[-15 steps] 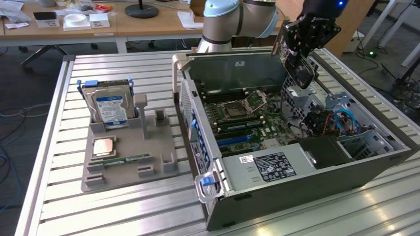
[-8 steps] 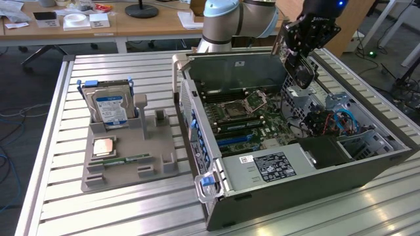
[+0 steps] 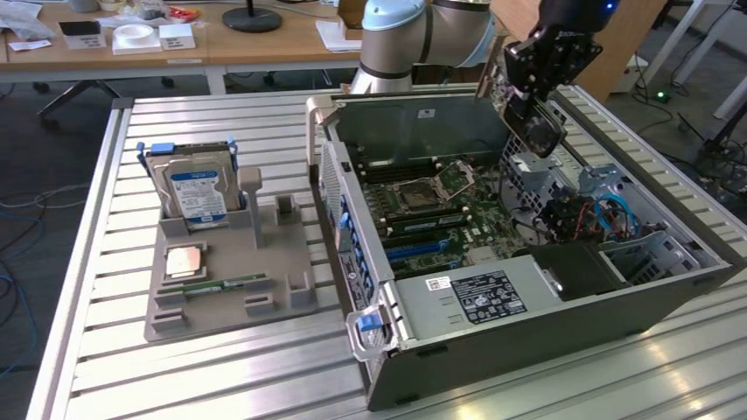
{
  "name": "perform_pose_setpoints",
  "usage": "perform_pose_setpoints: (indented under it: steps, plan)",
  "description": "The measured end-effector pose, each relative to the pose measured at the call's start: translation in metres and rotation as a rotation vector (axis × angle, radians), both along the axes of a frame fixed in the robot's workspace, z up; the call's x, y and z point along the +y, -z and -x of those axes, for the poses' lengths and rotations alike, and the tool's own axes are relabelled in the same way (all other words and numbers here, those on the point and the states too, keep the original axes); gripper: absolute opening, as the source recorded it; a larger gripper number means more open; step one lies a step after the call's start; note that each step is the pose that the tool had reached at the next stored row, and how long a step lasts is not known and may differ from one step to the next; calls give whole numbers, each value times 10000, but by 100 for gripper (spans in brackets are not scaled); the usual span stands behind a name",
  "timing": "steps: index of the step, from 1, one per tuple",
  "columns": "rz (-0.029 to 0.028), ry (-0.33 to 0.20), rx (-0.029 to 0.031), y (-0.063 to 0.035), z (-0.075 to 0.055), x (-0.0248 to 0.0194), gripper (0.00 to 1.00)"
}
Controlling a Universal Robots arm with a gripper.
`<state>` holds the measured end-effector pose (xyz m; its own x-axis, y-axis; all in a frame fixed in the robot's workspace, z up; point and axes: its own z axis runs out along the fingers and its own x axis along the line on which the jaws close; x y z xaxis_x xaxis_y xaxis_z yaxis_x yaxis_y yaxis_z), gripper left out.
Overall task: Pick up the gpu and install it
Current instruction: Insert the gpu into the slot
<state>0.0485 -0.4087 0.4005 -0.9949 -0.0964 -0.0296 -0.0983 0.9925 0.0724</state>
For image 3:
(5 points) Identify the white table frame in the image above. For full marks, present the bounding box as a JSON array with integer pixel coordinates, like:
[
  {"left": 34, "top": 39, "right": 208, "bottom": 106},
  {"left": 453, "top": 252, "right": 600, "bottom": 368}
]
[{"left": 640, "top": 0, "right": 747, "bottom": 119}]

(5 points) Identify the copper-toned CPU chip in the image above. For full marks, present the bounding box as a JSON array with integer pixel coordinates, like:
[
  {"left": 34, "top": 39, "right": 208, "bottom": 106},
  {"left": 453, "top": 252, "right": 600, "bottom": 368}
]
[{"left": 164, "top": 247, "right": 205, "bottom": 279}]

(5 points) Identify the blue wire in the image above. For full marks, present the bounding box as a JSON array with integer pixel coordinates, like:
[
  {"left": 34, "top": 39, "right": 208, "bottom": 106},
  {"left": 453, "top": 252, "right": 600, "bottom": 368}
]
[{"left": 593, "top": 192, "right": 639, "bottom": 241}]

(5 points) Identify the crumpled clear plastic bag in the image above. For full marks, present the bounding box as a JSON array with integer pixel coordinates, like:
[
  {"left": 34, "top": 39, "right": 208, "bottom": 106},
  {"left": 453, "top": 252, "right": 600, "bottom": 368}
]
[{"left": 0, "top": 0, "right": 57, "bottom": 40}]

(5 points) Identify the hard disk in blue carrier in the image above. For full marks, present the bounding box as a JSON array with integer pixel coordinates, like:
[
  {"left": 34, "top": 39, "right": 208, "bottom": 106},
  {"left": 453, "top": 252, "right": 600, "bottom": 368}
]
[{"left": 133, "top": 135, "right": 241, "bottom": 227}]

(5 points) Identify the blue expansion slot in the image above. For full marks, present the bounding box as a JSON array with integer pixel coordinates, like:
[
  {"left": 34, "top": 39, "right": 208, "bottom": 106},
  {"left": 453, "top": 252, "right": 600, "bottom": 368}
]
[{"left": 382, "top": 238, "right": 448, "bottom": 263}]

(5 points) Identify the small cardboard box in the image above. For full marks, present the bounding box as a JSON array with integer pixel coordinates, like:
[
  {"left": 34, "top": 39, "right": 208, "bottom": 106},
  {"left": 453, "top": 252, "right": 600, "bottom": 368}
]
[{"left": 337, "top": 0, "right": 366, "bottom": 31}]

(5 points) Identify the white paper stack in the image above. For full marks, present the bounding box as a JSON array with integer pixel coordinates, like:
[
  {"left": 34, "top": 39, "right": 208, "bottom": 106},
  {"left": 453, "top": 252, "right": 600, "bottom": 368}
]
[{"left": 313, "top": 19, "right": 364, "bottom": 53}]

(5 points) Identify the grey floor cable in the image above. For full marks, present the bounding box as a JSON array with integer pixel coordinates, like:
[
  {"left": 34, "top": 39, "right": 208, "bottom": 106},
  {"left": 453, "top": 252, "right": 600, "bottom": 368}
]
[{"left": 0, "top": 183, "right": 89, "bottom": 211}]

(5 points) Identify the wooden cabinet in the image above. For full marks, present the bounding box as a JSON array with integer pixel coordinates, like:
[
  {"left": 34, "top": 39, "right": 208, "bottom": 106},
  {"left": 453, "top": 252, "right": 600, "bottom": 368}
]
[{"left": 512, "top": 0, "right": 669, "bottom": 100}]

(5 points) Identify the metal socket cover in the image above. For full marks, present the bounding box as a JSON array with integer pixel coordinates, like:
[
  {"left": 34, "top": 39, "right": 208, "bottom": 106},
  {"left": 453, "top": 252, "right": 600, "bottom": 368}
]
[{"left": 433, "top": 159, "right": 477, "bottom": 205}]

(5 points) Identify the green motherboard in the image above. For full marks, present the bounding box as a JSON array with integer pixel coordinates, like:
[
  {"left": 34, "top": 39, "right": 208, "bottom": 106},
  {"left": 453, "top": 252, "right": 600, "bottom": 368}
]
[{"left": 342, "top": 148, "right": 536, "bottom": 281}]

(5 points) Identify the blue case release latch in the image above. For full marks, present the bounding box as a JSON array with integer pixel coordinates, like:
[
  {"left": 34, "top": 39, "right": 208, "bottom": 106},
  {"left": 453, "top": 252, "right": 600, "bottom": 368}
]
[{"left": 353, "top": 314, "right": 381, "bottom": 347}]

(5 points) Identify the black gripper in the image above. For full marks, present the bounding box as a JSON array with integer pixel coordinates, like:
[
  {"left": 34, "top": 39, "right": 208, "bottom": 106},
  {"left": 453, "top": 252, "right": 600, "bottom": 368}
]
[{"left": 504, "top": 0, "right": 621, "bottom": 104}]

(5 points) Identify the black round lamp base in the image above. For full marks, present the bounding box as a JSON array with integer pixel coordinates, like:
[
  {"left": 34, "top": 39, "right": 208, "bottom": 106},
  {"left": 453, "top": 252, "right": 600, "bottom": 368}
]
[{"left": 220, "top": 0, "right": 285, "bottom": 32}]

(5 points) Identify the grey power supply unit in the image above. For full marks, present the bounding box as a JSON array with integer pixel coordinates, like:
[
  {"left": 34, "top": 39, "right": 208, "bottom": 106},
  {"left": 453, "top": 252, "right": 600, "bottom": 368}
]
[{"left": 384, "top": 255, "right": 571, "bottom": 343}]

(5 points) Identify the white box with black top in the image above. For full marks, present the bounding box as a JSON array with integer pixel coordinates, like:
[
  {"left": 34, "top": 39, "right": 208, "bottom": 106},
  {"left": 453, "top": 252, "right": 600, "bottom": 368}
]
[{"left": 57, "top": 19, "right": 108, "bottom": 50}]

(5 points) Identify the blue floor cable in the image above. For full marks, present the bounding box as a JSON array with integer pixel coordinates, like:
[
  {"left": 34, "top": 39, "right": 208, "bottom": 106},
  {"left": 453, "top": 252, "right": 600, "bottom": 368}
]
[{"left": 0, "top": 209, "right": 45, "bottom": 373}]

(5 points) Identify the white box with red button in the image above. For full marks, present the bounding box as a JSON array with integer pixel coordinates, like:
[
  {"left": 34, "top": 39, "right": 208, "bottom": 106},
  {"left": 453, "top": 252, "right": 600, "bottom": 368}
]
[{"left": 620, "top": 54, "right": 649, "bottom": 95}]

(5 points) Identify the green RAM stick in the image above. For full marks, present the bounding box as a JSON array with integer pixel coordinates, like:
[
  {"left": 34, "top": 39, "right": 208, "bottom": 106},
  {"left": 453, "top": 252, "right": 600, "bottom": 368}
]
[
  {"left": 156, "top": 274, "right": 266, "bottom": 294},
  {"left": 386, "top": 213, "right": 469, "bottom": 234}
]

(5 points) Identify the silver drive cage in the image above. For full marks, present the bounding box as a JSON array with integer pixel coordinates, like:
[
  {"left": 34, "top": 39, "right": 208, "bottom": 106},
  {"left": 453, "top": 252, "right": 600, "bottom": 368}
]
[{"left": 501, "top": 98, "right": 588, "bottom": 209}]

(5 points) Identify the red wire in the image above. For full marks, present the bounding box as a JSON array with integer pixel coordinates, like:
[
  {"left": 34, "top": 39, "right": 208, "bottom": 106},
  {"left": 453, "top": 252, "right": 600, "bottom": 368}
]
[{"left": 568, "top": 199, "right": 588, "bottom": 242}]

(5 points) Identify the grey plastic parts rack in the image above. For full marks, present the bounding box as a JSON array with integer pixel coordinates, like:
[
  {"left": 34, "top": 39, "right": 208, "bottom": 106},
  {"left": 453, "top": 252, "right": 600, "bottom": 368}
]
[{"left": 142, "top": 167, "right": 321, "bottom": 344}]

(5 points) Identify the white labelled box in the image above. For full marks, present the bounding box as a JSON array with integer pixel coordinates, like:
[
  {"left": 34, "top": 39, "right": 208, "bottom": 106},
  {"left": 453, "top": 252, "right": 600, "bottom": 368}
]
[{"left": 156, "top": 24, "right": 197, "bottom": 52}]

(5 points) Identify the black RAM slot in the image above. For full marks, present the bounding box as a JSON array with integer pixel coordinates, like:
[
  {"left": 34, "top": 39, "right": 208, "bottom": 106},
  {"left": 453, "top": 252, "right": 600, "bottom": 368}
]
[
  {"left": 358, "top": 157, "right": 436, "bottom": 171},
  {"left": 361, "top": 164, "right": 437, "bottom": 177},
  {"left": 365, "top": 171, "right": 440, "bottom": 184}
]

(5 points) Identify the CPU socket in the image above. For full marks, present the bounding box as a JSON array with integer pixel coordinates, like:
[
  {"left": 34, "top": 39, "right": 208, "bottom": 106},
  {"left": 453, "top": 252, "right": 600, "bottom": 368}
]
[{"left": 389, "top": 178, "right": 452, "bottom": 210}]

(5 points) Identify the graphics card with black fan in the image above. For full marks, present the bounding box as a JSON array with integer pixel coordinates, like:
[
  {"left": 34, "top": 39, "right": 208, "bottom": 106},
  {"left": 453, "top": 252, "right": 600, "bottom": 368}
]
[{"left": 476, "top": 37, "right": 568, "bottom": 159}]

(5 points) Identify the black chair base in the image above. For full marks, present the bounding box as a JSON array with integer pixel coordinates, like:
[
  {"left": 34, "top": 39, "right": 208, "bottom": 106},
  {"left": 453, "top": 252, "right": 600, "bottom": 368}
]
[{"left": 33, "top": 76, "right": 176, "bottom": 128}]

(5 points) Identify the silver disk bay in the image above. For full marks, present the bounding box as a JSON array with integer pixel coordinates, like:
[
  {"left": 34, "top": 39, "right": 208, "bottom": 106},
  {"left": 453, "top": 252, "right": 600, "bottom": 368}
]
[{"left": 599, "top": 230, "right": 703, "bottom": 286}]

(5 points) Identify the open grey PC case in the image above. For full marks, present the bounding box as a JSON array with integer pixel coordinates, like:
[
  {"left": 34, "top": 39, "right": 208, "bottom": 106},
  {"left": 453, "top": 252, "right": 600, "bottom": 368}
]
[{"left": 305, "top": 85, "right": 733, "bottom": 413}]

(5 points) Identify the wooden desk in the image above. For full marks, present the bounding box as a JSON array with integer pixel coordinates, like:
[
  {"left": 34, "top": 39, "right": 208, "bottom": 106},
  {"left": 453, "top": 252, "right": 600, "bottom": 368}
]
[{"left": 0, "top": 0, "right": 529, "bottom": 84}]

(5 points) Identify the black tripod stand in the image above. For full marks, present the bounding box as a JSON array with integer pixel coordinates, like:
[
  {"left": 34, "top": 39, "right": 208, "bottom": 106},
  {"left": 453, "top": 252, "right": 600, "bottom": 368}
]
[{"left": 693, "top": 82, "right": 747, "bottom": 176}]

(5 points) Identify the white square base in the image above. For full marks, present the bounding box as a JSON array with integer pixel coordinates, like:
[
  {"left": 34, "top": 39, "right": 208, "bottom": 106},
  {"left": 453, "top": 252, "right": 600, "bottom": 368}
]
[{"left": 109, "top": 34, "right": 164, "bottom": 57}]

